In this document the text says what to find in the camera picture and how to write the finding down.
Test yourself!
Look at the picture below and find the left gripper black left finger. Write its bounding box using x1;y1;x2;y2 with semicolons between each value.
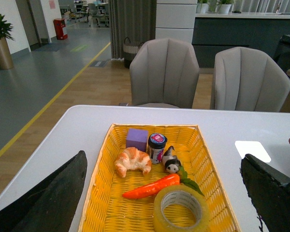
0;150;87;232

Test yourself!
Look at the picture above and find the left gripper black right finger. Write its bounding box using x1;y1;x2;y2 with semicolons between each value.
241;154;290;232

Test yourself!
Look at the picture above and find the clear packing tape roll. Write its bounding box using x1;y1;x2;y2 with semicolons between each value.
153;185;209;232

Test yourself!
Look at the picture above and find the yellow woven basket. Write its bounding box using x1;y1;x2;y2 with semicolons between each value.
78;124;240;232

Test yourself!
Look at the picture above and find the woven laundry basket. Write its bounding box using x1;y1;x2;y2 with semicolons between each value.
123;37;144;69

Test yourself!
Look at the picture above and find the toy croissant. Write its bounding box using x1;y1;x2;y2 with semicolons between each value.
114;147;152;178

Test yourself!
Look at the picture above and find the orange toy carrot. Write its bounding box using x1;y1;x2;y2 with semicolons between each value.
122;166;204;199

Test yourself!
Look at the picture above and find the panda figurine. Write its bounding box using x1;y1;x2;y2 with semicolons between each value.
162;146;182;174

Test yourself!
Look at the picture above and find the purple foam block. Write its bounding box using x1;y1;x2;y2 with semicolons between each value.
126;128;148;152

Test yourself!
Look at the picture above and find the grey chair right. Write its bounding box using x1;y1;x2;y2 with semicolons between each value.
210;47;290;112

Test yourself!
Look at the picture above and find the grey chair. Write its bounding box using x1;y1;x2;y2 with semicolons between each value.
210;47;290;112
130;38;200;109

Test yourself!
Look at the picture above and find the potted plant gold vase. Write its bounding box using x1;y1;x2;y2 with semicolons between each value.
0;14;14;70

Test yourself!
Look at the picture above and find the grey chair left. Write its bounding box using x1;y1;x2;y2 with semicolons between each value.
130;38;200;109

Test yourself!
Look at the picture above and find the dark counter cabinet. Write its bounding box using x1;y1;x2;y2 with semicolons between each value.
192;17;290;68

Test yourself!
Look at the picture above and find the red fire extinguisher box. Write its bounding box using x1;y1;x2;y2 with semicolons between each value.
53;18;68;40

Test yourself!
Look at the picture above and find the white potted plant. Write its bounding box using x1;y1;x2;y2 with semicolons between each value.
216;0;234;14

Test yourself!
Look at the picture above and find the grey curtain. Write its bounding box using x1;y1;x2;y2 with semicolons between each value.
108;0;157;58

